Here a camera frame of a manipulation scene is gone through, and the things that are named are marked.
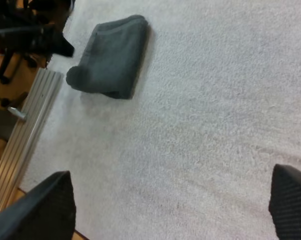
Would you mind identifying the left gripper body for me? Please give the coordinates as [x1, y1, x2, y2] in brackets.
[27, 23, 64, 55]

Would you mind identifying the grey metal clamp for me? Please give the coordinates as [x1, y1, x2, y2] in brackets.
[6, 105, 28, 122]

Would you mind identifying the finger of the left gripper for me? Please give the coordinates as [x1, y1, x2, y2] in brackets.
[52, 32, 75, 58]

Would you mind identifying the ribbed aluminium rail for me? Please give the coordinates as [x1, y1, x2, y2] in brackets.
[0, 67, 64, 216]

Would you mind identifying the grey-green towel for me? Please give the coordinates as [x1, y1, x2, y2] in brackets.
[65, 14, 153, 101]

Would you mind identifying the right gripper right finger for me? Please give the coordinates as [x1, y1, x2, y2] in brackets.
[268, 163, 301, 240]

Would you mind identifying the black camera cable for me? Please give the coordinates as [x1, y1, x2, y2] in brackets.
[0, 26, 44, 36]

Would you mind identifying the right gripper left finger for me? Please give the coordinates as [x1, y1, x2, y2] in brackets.
[0, 170, 77, 240]

